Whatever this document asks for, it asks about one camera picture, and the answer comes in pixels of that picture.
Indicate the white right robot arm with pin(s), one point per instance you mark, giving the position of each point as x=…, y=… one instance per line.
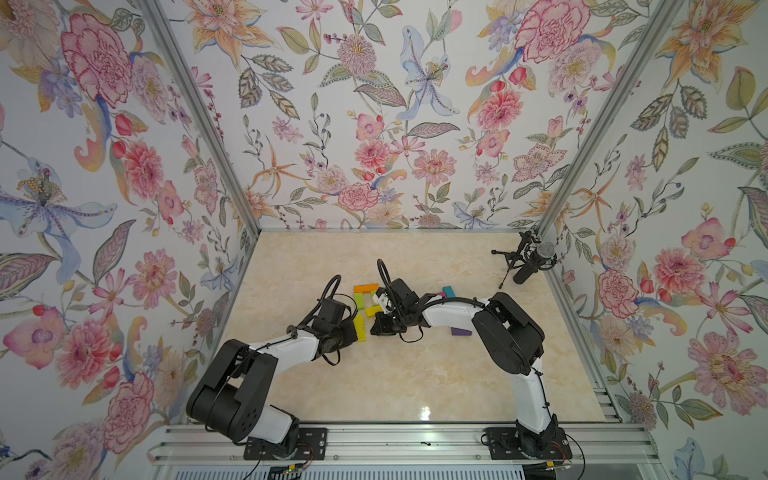
x=513, y=341

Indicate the yellow green block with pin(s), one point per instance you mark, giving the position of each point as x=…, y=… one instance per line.
x=359, y=326

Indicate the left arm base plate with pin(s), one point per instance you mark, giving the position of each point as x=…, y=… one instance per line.
x=301, y=444

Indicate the orange long block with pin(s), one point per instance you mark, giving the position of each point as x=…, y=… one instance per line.
x=366, y=288

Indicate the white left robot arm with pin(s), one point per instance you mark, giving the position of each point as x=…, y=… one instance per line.
x=231, y=398

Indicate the aluminium frame rail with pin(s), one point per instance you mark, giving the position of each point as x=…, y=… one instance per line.
x=410, y=444

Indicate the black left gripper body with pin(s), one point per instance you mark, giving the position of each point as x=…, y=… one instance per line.
x=342, y=336

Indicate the purple block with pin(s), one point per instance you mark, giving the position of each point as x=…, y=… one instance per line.
x=460, y=332

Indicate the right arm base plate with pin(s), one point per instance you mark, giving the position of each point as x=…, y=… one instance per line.
x=508, y=443

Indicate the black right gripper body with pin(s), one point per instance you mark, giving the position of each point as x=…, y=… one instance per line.
x=393, y=322

